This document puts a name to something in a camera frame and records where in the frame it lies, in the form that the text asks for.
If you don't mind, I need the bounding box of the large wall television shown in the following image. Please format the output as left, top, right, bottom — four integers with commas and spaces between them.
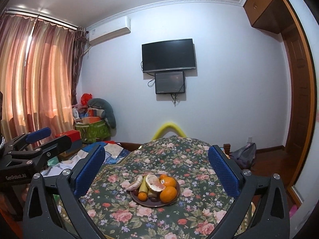
142, 38, 196, 73

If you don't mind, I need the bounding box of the red box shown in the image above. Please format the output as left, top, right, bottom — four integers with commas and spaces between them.
55, 129, 82, 146

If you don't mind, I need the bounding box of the dark purple round plate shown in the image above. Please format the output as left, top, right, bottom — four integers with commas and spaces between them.
127, 174, 181, 208

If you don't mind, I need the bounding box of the peeled pink pomelo segment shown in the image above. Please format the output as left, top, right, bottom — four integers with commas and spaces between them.
126, 175, 143, 191

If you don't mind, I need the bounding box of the small wall monitor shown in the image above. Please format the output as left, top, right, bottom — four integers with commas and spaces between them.
155, 71, 185, 94

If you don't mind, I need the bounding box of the pink curtain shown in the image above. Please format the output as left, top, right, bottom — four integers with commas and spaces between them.
1, 14, 87, 140

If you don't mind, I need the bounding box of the yellow foam headboard arch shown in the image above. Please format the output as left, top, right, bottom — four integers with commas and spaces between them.
151, 122, 187, 141

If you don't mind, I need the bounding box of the large plain orange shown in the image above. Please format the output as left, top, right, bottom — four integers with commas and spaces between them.
159, 187, 177, 203

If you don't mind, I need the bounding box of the yellow banana piece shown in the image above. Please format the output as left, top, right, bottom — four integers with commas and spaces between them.
138, 176, 148, 194
148, 189, 158, 198

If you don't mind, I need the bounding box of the white air conditioner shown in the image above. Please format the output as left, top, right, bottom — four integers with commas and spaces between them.
89, 16, 131, 46

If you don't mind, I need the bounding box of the grey bag on floor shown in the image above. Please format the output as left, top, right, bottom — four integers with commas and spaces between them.
229, 142, 256, 169

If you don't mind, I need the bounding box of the pomelo wedge with rind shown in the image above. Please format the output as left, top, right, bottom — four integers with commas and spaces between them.
146, 174, 165, 193

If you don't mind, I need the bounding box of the green gift box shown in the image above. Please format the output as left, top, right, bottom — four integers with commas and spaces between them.
74, 120, 111, 144

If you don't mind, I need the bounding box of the grey plush toy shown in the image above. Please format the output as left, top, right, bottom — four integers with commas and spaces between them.
88, 98, 116, 129

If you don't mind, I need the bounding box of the brown wooden door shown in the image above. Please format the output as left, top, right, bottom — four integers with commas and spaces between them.
282, 24, 316, 187

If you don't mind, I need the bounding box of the blue patchwork quilt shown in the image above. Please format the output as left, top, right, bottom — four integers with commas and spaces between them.
82, 141, 130, 165

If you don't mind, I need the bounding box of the floral green blanket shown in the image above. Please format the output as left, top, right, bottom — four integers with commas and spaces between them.
80, 136, 235, 238

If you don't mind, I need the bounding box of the large orange with sticker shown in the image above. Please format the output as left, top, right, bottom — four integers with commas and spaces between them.
160, 176, 177, 188

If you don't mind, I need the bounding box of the wooden overhead cabinet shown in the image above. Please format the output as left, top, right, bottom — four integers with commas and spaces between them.
244, 0, 295, 34

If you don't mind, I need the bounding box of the small mandarin orange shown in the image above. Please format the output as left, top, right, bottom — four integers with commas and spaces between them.
137, 192, 148, 202
159, 174, 168, 180

